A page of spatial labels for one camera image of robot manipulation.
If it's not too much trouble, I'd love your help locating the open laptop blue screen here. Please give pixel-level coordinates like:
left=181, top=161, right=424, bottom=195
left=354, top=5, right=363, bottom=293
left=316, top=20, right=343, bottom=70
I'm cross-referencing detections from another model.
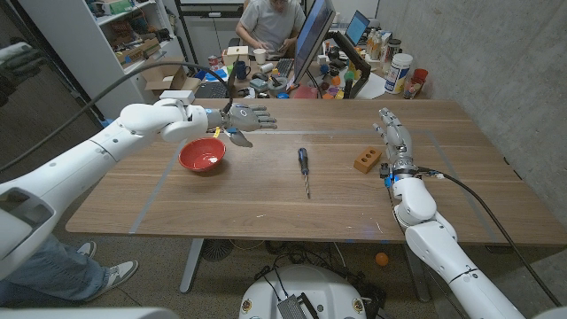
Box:
left=344, top=10, right=371, bottom=48

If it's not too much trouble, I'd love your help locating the black keyboard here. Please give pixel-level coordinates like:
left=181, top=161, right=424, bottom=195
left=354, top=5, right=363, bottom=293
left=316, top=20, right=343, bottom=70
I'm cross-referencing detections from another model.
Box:
left=275, top=58, right=295, bottom=79

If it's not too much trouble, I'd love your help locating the light wooden box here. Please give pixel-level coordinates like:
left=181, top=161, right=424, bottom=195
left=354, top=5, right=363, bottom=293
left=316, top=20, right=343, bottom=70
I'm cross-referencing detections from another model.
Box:
left=221, top=45, right=251, bottom=67

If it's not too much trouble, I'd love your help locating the white robot torso base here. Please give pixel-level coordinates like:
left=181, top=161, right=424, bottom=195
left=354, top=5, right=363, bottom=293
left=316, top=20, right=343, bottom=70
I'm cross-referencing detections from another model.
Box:
left=237, top=264, right=368, bottom=319

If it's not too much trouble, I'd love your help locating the grey cabinet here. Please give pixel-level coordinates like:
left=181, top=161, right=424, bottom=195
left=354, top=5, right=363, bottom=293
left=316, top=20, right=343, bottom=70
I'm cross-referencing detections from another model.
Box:
left=181, top=15, right=243, bottom=61

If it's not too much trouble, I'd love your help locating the blue black screwdriver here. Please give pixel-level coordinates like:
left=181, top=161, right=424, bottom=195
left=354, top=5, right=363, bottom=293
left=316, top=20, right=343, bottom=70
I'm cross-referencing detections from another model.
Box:
left=297, top=147, right=312, bottom=199

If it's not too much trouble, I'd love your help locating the white power box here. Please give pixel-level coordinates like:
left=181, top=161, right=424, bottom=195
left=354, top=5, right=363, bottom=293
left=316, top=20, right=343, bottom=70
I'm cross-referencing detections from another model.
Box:
left=159, top=89, right=196, bottom=106

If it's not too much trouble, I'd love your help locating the white shelf unit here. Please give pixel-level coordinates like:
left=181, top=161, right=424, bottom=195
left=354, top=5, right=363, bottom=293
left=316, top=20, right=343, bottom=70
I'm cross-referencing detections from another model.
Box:
left=17, top=0, right=187, bottom=121

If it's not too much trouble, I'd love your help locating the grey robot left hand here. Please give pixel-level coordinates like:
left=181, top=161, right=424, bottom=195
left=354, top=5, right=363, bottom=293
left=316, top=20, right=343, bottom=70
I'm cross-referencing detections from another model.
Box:
left=206, top=102, right=279, bottom=149

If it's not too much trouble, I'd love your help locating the clear plastic bottle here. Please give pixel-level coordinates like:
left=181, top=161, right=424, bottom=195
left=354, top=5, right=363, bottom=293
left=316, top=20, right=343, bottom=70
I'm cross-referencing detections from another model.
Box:
left=366, top=28, right=383, bottom=57

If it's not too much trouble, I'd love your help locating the blue flat box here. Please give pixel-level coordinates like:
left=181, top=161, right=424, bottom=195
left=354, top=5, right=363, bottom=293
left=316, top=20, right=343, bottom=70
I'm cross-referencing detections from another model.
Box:
left=204, top=66, right=229, bottom=83

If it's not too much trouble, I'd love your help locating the pink flat box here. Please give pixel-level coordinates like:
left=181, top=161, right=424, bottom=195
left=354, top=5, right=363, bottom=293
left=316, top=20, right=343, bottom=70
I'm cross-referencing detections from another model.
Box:
left=291, top=85, right=319, bottom=100

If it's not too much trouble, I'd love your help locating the open cardboard box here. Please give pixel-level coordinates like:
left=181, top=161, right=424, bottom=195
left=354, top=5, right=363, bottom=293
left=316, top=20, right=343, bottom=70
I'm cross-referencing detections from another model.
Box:
left=140, top=61, right=203, bottom=97

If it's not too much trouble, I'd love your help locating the black open laptop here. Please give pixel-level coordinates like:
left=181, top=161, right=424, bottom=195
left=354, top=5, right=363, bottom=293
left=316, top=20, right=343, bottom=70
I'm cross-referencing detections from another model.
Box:
left=193, top=57, right=240, bottom=99

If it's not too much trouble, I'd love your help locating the seated person grey shirt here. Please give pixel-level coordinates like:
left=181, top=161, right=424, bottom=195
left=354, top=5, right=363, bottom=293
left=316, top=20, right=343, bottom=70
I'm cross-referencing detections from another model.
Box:
left=234, top=0, right=307, bottom=57

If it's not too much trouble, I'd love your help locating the white plastic canister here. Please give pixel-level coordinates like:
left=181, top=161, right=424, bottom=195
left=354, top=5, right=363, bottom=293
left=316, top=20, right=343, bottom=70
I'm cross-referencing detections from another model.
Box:
left=384, top=52, right=414, bottom=95

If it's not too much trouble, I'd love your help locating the grey tape roll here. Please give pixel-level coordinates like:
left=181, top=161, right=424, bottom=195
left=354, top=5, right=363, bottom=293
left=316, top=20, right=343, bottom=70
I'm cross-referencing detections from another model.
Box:
left=268, top=76, right=289, bottom=95

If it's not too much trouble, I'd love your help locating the standing person in jeans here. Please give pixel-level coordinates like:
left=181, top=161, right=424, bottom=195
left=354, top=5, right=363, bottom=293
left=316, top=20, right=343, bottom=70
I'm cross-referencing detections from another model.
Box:
left=0, top=232, right=139, bottom=307

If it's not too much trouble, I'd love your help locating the whiteboard with black frame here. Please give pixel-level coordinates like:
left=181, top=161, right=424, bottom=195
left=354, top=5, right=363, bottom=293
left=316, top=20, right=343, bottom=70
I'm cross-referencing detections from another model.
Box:
left=174, top=0, right=249, bottom=67

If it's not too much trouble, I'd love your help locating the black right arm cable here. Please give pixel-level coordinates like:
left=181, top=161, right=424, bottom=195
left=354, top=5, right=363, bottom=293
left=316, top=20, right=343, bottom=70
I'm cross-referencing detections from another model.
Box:
left=416, top=166, right=563, bottom=307

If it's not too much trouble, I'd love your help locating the clear glass with red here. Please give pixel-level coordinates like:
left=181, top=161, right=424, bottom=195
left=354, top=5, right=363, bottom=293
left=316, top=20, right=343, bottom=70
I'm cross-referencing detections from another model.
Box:
left=402, top=77, right=422, bottom=100

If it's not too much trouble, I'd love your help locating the white paper sheet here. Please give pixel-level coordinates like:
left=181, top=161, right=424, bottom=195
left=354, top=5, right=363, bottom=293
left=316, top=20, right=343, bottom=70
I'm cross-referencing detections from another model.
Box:
left=355, top=72, right=387, bottom=100

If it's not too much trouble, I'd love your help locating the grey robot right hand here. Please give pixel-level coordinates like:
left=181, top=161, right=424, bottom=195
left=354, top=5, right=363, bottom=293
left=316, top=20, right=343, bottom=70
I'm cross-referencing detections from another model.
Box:
left=372, top=106, right=417, bottom=176

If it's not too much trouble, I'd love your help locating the black computer monitor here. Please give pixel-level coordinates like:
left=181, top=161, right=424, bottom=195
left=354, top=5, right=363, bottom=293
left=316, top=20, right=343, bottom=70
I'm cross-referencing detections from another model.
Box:
left=291, top=0, right=337, bottom=85

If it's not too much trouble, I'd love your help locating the dark lidded jar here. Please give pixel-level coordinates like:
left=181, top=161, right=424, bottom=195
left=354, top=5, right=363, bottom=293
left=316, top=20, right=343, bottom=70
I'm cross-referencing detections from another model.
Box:
left=385, top=38, right=403, bottom=62

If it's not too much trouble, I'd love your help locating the red bowl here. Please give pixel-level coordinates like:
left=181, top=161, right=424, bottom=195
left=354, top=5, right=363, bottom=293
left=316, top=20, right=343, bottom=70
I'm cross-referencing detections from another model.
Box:
left=177, top=136, right=228, bottom=173

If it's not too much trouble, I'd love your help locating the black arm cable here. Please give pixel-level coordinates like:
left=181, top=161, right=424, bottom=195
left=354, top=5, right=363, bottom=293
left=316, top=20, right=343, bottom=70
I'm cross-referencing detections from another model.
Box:
left=0, top=60, right=235, bottom=174
left=416, top=166, right=563, bottom=307

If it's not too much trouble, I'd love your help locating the wooden block with holes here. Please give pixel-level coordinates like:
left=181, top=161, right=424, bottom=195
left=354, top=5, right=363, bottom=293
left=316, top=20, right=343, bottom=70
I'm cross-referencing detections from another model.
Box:
left=353, top=146, right=384, bottom=175

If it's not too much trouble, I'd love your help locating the dark blue mug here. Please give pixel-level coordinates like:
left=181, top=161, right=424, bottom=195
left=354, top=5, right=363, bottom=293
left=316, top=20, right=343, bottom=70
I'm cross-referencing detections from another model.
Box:
left=233, top=60, right=252, bottom=81

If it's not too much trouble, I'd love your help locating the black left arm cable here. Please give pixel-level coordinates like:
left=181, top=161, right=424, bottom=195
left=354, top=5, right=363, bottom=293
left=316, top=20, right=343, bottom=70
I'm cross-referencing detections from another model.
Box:
left=0, top=60, right=235, bottom=174

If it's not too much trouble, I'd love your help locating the round floor fan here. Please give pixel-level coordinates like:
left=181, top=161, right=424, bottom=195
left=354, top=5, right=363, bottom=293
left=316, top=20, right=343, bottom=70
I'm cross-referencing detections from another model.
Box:
left=201, top=238, right=235, bottom=262

